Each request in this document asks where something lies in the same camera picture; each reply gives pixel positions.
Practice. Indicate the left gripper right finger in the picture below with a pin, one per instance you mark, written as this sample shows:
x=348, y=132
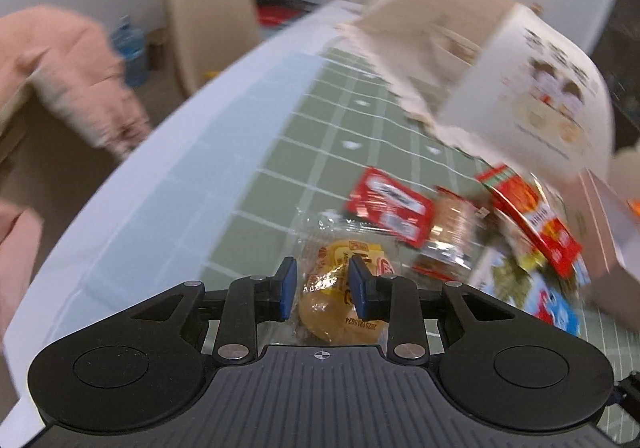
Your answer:
x=394, y=300

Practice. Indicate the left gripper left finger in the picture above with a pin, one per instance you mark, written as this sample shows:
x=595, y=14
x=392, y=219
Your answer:
x=248, y=302

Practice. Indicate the yellow pastry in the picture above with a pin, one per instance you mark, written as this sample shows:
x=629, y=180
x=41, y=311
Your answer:
x=324, y=306

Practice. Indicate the red white snack packet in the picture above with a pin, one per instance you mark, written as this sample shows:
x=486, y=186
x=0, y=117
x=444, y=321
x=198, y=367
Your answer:
x=379, y=199

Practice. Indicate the blue white snack bag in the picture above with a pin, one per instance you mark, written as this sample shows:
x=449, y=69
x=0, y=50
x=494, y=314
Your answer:
x=497, y=275

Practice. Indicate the brown snack packet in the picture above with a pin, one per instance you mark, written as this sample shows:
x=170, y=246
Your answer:
x=447, y=253

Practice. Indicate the red yellow snack packet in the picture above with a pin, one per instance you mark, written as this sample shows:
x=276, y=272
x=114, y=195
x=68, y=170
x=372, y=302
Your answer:
x=523, y=200

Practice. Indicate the green checked tablecloth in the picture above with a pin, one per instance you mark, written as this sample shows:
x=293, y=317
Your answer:
x=287, y=154

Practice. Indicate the pink open box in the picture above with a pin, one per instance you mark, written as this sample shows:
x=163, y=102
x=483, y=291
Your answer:
x=603, y=215

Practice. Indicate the blue water bottle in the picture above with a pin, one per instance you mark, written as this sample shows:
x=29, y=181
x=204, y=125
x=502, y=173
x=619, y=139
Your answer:
x=128, y=41

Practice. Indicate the beige chair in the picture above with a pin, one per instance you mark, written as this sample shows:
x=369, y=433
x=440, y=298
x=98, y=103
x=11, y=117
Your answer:
x=208, y=36

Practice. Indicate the pink jacket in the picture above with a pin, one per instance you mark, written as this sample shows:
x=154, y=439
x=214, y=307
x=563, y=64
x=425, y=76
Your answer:
x=67, y=59

